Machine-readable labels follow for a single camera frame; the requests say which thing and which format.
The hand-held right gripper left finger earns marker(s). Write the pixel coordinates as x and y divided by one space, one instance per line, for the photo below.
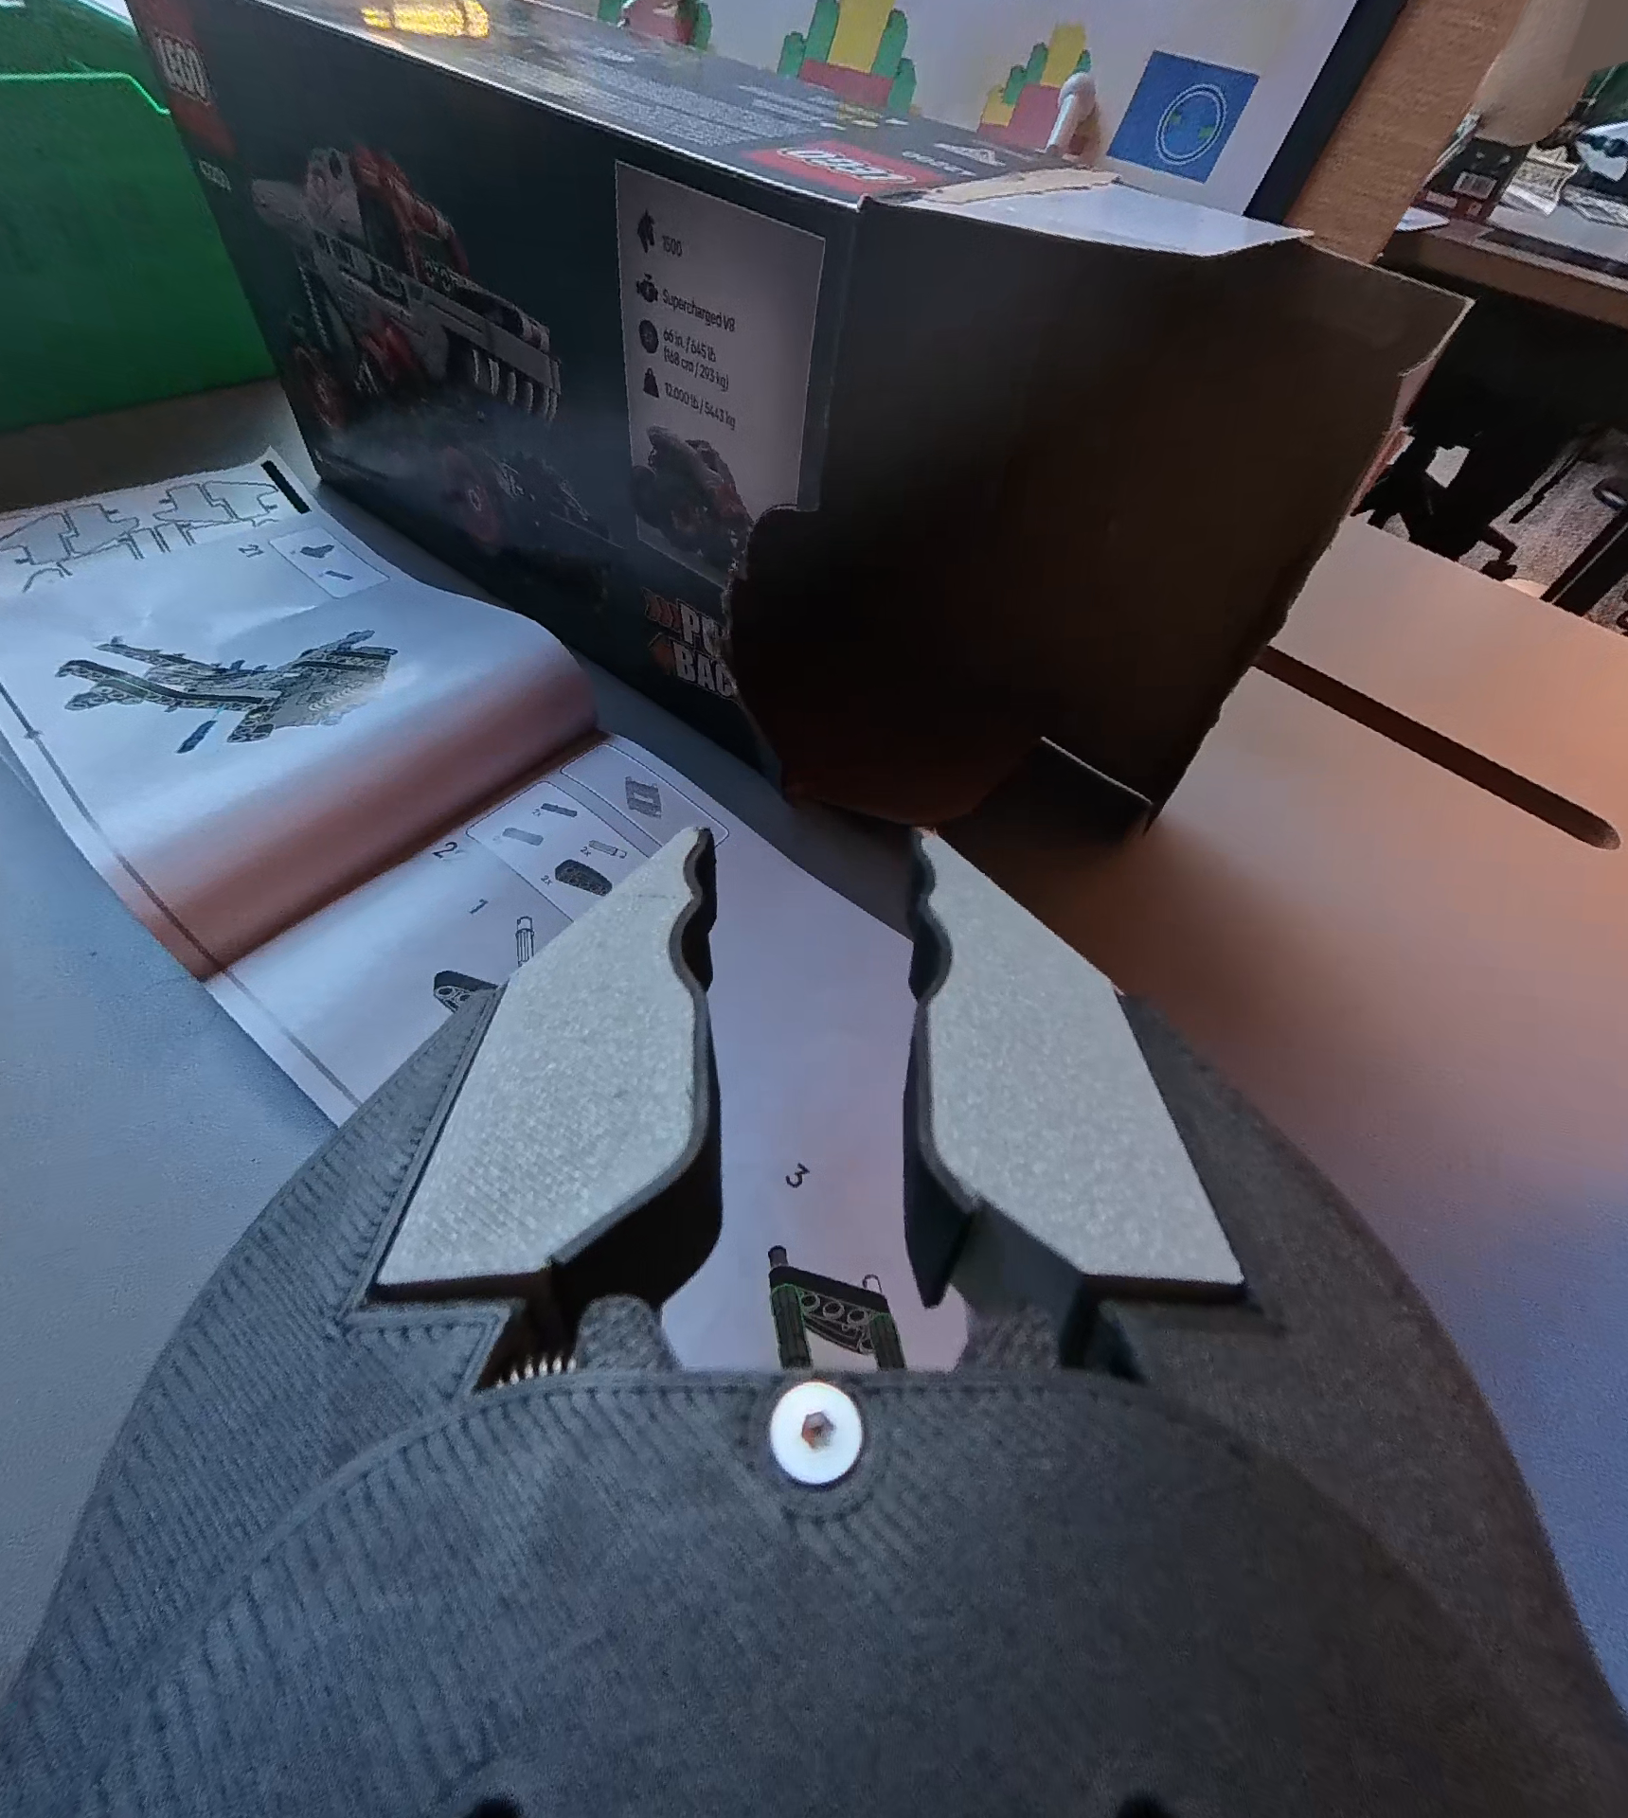
572 1080

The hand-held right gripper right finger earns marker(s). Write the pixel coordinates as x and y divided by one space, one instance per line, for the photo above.
1056 1108

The green plastic bin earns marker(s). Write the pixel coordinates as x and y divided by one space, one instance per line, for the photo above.
61 255

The open lego instruction booklet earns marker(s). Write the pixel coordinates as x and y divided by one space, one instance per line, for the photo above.
331 739

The black lego set box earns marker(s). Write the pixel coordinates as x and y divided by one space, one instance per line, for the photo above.
985 455

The black office chair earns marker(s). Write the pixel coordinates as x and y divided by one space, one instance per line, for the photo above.
1609 497

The background wooden desk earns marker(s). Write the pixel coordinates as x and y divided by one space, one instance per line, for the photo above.
1538 270

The white task instruction poster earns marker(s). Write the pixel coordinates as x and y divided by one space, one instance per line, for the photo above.
1182 86

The wooden poster board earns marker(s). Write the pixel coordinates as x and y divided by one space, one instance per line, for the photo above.
1411 129

